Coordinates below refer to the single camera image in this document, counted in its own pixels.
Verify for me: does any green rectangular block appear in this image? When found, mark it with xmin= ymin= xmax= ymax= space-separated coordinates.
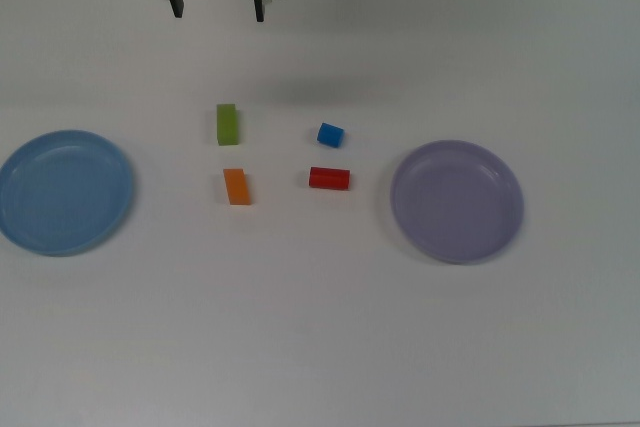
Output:
xmin=215 ymin=103 xmax=243 ymax=147

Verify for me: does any blue hexagonal block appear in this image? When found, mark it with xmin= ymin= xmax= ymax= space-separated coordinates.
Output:
xmin=316 ymin=121 xmax=346 ymax=149

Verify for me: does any red cylinder block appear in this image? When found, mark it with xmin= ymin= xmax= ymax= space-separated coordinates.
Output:
xmin=308 ymin=166 xmax=351 ymax=192

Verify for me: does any orange rectangular block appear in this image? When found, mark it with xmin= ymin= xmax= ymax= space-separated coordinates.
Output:
xmin=222 ymin=168 xmax=253 ymax=207

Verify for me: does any blue plate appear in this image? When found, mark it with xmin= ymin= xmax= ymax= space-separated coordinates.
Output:
xmin=0 ymin=129 xmax=136 ymax=258

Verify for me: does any purple plate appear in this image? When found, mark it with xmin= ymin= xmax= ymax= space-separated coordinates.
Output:
xmin=389 ymin=139 xmax=525 ymax=266

